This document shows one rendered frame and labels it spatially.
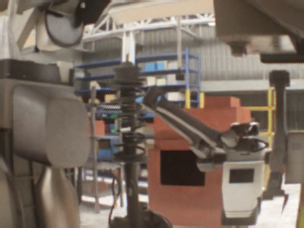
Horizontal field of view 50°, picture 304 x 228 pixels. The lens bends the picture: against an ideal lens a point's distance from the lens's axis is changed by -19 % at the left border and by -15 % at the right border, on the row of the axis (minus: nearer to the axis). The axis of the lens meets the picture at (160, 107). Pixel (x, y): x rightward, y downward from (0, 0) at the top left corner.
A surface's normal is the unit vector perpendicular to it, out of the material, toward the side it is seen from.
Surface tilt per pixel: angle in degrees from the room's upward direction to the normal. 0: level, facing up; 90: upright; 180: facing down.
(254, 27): 90
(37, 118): 90
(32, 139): 90
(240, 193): 90
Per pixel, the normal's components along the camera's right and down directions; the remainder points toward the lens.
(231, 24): -0.46, -0.04
